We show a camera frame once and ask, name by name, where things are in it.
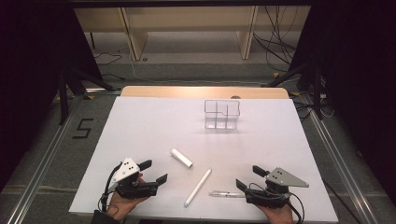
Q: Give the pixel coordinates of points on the person's left hand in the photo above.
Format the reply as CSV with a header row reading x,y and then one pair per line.
x,y
122,206

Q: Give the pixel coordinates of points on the aluminium floor rail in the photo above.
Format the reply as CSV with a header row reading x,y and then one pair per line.
x,y
339,168
40,177

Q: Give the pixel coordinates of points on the white table cover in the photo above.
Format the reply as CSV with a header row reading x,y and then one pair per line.
x,y
155,124

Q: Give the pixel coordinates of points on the black overhead frame bar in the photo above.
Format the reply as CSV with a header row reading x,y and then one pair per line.
x,y
186,3

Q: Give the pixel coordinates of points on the light wooden shelf unit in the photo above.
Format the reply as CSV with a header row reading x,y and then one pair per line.
x,y
186,18

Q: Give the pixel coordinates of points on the clear plastic desk organizer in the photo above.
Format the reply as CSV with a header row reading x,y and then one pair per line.
x,y
218,124

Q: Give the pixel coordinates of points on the white pen with blue tip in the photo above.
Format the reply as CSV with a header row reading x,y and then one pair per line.
x,y
197,188

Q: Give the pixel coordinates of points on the person's right hand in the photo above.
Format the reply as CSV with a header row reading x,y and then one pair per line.
x,y
277,215

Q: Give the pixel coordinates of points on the short white tube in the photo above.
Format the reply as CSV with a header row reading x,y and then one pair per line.
x,y
181,157

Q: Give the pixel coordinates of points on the brown table grommet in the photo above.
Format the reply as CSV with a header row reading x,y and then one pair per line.
x,y
235,97

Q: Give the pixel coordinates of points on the black metal stand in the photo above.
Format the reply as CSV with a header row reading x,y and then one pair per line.
x,y
63,99
317,93

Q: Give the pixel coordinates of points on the black curtain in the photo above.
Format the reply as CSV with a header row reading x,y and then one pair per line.
x,y
358,62
31,62

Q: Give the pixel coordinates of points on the wooden table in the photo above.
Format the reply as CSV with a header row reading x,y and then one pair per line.
x,y
186,92

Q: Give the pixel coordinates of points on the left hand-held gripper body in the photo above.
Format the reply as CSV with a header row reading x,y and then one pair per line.
x,y
129,174

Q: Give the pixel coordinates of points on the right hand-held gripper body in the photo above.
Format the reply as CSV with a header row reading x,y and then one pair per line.
x,y
274,194

